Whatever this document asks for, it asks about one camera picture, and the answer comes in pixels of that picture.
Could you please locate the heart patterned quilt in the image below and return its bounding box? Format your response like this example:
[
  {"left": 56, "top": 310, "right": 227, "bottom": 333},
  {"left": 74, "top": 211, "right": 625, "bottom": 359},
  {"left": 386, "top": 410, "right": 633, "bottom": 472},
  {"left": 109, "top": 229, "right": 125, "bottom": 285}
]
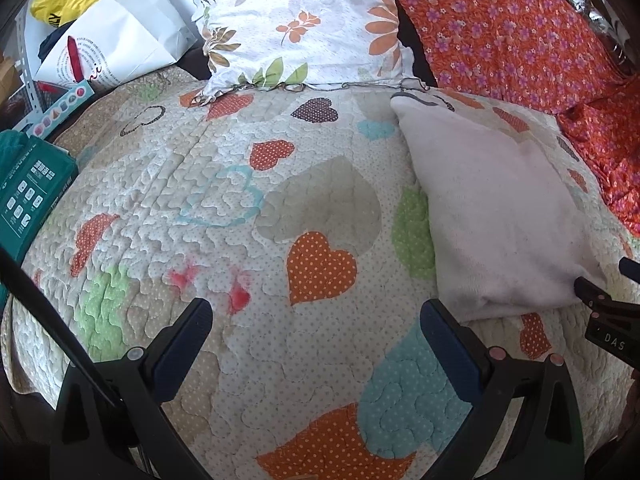
[{"left": 0, "top": 72, "right": 640, "bottom": 480}]

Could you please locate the black cable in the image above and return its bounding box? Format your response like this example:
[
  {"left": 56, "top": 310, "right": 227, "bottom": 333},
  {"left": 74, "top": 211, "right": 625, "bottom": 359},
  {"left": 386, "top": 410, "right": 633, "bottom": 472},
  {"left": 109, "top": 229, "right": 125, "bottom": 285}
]
[{"left": 0, "top": 247, "right": 123, "bottom": 406}]

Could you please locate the pale blue illustrated box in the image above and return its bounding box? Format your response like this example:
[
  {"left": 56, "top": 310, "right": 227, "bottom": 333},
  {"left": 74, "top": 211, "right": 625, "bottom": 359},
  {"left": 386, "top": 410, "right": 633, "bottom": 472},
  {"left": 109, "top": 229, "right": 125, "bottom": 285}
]
[{"left": 12, "top": 82, "right": 96, "bottom": 138}]

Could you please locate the dark blue cloth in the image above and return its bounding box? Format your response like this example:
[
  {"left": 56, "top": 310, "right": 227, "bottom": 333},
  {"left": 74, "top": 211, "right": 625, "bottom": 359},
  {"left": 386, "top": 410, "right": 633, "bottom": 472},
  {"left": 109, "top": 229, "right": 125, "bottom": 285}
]
[{"left": 37, "top": 25, "right": 76, "bottom": 61}]

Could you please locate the orange floral bedsheet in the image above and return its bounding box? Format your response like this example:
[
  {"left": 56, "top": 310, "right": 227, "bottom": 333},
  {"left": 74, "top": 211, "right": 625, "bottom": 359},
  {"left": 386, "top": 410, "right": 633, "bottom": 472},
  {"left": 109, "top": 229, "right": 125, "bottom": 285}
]
[{"left": 392, "top": 0, "right": 640, "bottom": 238}]

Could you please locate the grey metal shelf post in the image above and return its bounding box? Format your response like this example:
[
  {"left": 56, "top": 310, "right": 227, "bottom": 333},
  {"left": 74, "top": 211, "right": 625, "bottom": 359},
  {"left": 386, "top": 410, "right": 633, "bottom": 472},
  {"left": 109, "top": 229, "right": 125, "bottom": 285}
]
[{"left": 10, "top": 10, "right": 41, "bottom": 111}]

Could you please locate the white floral pillow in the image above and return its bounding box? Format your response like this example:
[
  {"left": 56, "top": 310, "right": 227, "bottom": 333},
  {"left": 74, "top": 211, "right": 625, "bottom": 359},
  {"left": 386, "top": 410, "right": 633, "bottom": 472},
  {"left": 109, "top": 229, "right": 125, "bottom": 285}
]
[{"left": 192, "top": 0, "right": 416, "bottom": 106}]

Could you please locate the metal wire rack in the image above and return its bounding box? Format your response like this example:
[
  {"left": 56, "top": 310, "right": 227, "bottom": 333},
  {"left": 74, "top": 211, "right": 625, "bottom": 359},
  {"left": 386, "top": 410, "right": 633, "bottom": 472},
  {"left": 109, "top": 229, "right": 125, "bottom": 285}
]
[{"left": 575, "top": 0, "right": 633, "bottom": 78}]

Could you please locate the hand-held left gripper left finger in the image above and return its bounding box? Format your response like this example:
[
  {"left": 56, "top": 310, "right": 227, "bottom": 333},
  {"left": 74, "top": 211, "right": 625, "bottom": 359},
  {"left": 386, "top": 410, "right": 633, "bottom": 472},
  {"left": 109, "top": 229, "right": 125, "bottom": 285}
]
[{"left": 52, "top": 297, "right": 216, "bottom": 480}]

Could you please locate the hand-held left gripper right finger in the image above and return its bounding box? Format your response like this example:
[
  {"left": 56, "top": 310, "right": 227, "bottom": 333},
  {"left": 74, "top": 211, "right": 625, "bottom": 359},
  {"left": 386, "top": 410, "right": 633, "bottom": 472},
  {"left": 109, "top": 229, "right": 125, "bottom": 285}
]
[{"left": 420, "top": 299, "right": 586, "bottom": 480}]

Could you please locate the green cardboard box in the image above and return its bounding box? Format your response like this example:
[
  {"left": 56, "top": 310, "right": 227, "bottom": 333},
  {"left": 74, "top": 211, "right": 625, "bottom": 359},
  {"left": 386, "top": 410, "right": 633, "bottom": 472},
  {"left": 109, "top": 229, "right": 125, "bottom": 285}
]
[{"left": 0, "top": 130, "right": 78, "bottom": 263}]

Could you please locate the white paper bag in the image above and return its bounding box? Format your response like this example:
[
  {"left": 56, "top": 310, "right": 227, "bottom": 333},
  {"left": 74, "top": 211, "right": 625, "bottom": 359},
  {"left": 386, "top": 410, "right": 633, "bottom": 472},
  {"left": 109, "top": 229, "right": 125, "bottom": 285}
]
[{"left": 32, "top": 0, "right": 201, "bottom": 93}]

